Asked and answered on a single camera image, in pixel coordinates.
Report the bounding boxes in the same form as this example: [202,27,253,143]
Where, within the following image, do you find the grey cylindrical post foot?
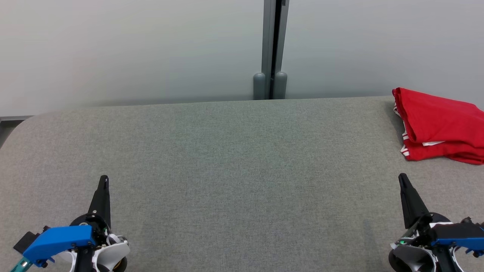
[273,72,288,99]
[253,73,266,100]

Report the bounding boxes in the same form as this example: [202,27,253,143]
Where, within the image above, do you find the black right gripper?
[397,173,484,244]

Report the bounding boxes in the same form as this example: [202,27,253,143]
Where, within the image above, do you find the teal left cable connector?
[9,257,33,272]

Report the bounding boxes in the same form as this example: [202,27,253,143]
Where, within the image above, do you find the grey metal partition post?
[262,0,290,100]

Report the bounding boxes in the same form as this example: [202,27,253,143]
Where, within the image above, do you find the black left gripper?
[70,175,111,246]

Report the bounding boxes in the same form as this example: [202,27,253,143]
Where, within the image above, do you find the red white basketball jersey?
[392,88,484,165]

